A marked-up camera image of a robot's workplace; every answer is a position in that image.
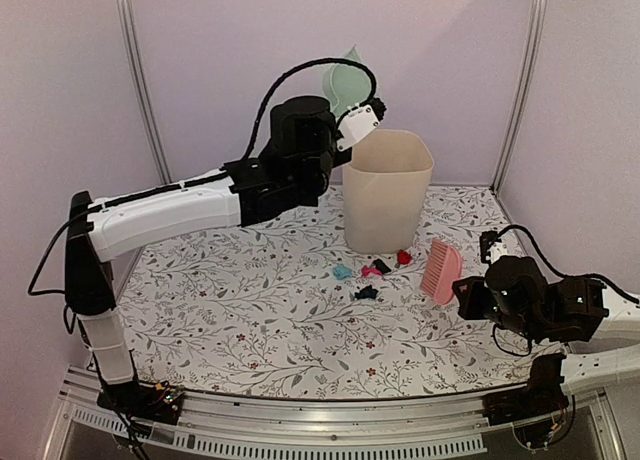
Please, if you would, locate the pink hand brush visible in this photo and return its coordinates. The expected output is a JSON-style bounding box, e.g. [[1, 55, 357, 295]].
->
[[420, 239, 463, 306]]

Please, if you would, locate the green plastic dustpan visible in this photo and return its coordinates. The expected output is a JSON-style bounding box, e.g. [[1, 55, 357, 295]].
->
[[321, 62, 373, 120]]

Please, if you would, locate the magenta paper scrap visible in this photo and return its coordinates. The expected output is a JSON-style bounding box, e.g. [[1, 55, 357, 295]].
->
[[361, 266, 383, 278]]

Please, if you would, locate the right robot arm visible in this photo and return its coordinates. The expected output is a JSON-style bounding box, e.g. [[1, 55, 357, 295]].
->
[[452, 255, 639, 425]]

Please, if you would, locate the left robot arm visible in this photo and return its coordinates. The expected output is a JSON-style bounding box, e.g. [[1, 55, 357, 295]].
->
[[64, 96, 338, 424]]

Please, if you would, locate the red paper scrap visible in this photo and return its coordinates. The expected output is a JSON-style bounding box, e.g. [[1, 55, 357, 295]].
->
[[396, 250, 413, 266]]

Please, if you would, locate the cream plastic waste bin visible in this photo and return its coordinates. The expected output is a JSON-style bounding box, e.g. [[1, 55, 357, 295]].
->
[[342, 129, 435, 254]]

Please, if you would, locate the navy paper scrap centre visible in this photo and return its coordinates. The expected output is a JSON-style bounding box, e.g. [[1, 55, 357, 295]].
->
[[354, 285, 379, 300]]

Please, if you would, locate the light blue paper scrap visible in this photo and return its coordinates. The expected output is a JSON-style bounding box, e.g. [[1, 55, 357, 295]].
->
[[332, 264, 353, 280]]

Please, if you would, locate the floral tablecloth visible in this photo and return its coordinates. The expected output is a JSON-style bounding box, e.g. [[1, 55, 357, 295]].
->
[[119, 186, 556, 399]]

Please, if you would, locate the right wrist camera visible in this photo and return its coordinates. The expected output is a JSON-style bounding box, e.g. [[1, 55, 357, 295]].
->
[[479, 230, 509, 265]]

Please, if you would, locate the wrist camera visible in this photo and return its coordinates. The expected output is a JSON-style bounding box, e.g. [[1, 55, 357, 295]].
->
[[479, 230, 509, 265], [336, 97, 387, 152]]

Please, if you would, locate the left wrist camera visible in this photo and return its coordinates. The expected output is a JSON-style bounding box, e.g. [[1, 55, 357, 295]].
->
[[336, 97, 387, 152]]

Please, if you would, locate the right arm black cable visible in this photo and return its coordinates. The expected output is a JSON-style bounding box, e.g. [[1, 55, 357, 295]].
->
[[487, 223, 640, 356]]

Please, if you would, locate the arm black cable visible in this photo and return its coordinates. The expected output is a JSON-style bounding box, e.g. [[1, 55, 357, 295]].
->
[[487, 223, 640, 356], [27, 56, 377, 296]]

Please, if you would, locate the aluminium table rail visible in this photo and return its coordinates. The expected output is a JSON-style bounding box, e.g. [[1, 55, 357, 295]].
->
[[43, 353, 639, 459]]

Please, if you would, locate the left aluminium frame post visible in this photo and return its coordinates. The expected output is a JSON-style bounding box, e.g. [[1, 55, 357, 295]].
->
[[116, 0, 172, 184]]

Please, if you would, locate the aluminium frame post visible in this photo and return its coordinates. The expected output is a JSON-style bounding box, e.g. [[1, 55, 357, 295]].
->
[[116, 0, 172, 184], [491, 0, 548, 196]]

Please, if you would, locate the right aluminium frame post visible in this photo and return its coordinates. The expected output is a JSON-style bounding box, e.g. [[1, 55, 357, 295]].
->
[[491, 0, 548, 196]]

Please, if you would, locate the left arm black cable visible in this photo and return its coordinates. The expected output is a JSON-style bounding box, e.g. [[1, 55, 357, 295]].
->
[[27, 56, 377, 296]]

